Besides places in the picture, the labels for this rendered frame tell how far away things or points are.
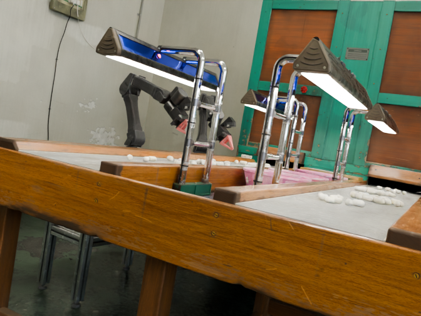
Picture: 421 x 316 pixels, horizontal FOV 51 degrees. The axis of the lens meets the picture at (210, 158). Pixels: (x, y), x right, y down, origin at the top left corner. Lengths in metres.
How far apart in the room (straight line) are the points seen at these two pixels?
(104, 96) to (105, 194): 3.20
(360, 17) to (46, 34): 2.37
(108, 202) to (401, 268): 0.65
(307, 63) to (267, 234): 0.36
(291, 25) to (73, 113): 2.06
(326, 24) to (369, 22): 0.25
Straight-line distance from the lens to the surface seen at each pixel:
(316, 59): 0.97
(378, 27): 2.81
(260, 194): 1.07
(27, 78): 3.78
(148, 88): 2.22
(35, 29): 3.82
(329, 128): 2.75
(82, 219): 1.15
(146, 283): 1.12
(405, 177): 2.61
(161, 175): 1.27
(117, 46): 1.23
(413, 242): 0.86
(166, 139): 4.49
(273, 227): 0.89
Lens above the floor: 0.87
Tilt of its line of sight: 3 degrees down
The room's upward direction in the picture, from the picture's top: 10 degrees clockwise
